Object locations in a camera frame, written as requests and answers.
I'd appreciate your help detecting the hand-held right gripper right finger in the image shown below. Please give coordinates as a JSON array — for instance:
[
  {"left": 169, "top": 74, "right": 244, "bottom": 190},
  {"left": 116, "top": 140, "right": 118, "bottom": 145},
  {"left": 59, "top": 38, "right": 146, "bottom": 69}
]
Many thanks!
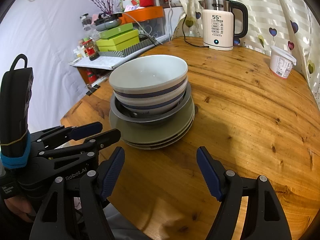
[{"left": 196, "top": 146, "right": 293, "bottom": 240}]

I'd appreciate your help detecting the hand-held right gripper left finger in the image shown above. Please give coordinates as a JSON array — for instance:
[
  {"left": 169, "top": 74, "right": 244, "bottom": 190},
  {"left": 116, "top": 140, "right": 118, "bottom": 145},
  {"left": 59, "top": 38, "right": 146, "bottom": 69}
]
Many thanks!
[{"left": 29, "top": 146, "right": 125, "bottom": 240}]

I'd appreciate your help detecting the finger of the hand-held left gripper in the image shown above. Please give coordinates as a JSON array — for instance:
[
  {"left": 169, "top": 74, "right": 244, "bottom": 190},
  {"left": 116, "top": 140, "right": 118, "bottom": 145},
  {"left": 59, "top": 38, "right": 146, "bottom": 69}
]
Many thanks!
[
  {"left": 37, "top": 129, "right": 122, "bottom": 160},
  {"left": 30, "top": 122, "right": 103, "bottom": 147}
]

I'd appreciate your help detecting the beige plate with blue print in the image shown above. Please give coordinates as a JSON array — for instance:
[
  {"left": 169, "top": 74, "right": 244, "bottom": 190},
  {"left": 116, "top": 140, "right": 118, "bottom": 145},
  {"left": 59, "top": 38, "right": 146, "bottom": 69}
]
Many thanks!
[
  {"left": 127, "top": 125, "right": 194, "bottom": 150},
  {"left": 124, "top": 120, "right": 195, "bottom": 147}
]

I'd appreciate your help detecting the stainless steel bowl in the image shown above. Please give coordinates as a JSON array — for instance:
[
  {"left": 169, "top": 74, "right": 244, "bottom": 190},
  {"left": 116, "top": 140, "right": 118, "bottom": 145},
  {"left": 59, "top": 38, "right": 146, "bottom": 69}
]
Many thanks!
[{"left": 110, "top": 82, "right": 192, "bottom": 126}]

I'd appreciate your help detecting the white bowl with blue band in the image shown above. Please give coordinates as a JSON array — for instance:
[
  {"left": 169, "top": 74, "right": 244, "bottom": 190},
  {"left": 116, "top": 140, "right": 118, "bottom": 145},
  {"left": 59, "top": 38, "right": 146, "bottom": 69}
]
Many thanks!
[{"left": 109, "top": 54, "right": 188, "bottom": 103}]

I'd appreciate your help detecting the person's left hand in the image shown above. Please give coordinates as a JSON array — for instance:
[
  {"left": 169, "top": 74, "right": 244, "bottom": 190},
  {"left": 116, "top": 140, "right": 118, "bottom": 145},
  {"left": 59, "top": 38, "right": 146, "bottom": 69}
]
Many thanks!
[{"left": 4, "top": 196, "right": 38, "bottom": 224}]

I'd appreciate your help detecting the person's grey clothing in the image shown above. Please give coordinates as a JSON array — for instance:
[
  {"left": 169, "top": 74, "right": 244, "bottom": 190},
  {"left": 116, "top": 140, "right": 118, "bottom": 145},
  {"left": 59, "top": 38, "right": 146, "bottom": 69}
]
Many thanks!
[{"left": 104, "top": 200, "right": 163, "bottom": 240}]

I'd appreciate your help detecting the white cabinet top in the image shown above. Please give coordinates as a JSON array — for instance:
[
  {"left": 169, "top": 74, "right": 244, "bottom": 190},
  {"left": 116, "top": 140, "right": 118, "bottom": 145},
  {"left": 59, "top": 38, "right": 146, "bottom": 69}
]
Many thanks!
[{"left": 69, "top": 55, "right": 130, "bottom": 70}]

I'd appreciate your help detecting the red figurine jar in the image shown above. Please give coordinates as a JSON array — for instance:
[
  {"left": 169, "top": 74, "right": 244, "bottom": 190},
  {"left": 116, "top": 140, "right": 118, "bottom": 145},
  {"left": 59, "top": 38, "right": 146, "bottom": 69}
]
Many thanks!
[{"left": 84, "top": 37, "right": 99, "bottom": 61}]

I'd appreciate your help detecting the black white striped box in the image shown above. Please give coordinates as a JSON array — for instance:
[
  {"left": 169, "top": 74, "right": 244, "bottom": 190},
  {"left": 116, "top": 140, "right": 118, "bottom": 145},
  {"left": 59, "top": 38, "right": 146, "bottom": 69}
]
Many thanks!
[{"left": 97, "top": 36, "right": 163, "bottom": 58}]

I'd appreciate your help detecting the green box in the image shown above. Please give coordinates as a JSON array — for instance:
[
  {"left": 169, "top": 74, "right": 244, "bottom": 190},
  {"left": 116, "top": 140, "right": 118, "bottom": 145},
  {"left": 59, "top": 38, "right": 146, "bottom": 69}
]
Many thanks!
[
  {"left": 96, "top": 29, "right": 140, "bottom": 52},
  {"left": 98, "top": 22, "right": 134, "bottom": 40}
]

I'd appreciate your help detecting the grey round device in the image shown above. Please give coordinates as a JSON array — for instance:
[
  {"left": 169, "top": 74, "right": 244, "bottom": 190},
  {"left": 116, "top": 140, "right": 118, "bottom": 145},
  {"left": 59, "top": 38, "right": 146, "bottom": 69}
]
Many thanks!
[{"left": 94, "top": 14, "right": 123, "bottom": 32}]

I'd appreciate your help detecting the small jar with black lid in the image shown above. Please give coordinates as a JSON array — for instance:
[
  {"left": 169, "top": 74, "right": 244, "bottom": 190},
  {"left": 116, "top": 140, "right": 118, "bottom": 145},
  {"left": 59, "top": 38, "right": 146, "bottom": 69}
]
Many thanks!
[{"left": 80, "top": 13, "right": 92, "bottom": 32}]

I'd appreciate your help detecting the white plastic tub with lid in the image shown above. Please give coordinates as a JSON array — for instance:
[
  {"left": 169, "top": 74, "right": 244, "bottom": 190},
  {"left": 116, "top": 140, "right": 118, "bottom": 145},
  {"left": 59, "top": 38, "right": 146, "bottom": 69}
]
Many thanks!
[{"left": 269, "top": 45, "right": 297, "bottom": 78}]

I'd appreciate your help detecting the clear storage box orange lid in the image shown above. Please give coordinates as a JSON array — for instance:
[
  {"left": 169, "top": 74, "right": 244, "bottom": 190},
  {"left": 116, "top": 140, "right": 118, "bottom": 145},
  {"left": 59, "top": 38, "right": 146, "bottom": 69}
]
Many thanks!
[{"left": 124, "top": 6, "right": 167, "bottom": 43}]

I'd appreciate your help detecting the white electric kettle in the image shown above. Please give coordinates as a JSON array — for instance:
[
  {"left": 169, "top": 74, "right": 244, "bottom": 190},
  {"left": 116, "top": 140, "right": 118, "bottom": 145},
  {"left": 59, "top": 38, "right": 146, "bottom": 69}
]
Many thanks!
[{"left": 199, "top": 0, "right": 249, "bottom": 51}]

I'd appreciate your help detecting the heart print curtain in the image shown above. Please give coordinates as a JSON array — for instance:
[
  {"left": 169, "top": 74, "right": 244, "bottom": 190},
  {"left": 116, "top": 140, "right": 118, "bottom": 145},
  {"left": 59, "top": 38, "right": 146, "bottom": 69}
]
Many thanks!
[{"left": 170, "top": 0, "right": 320, "bottom": 110}]

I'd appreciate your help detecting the white cable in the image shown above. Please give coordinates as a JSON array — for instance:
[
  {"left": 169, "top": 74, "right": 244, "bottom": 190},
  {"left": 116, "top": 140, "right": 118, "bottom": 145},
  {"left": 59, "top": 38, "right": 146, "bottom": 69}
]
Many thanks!
[{"left": 120, "top": 11, "right": 160, "bottom": 40}]

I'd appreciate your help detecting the black kettle power cable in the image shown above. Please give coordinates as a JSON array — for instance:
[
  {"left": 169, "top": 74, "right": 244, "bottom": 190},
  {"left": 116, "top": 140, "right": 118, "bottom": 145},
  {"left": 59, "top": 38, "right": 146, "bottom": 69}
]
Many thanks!
[{"left": 180, "top": 14, "right": 213, "bottom": 48}]

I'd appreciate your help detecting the white wall power cord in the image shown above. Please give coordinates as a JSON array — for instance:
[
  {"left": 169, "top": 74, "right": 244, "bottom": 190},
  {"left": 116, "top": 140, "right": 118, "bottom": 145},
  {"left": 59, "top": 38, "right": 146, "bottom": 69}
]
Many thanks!
[{"left": 168, "top": 0, "right": 175, "bottom": 42}]

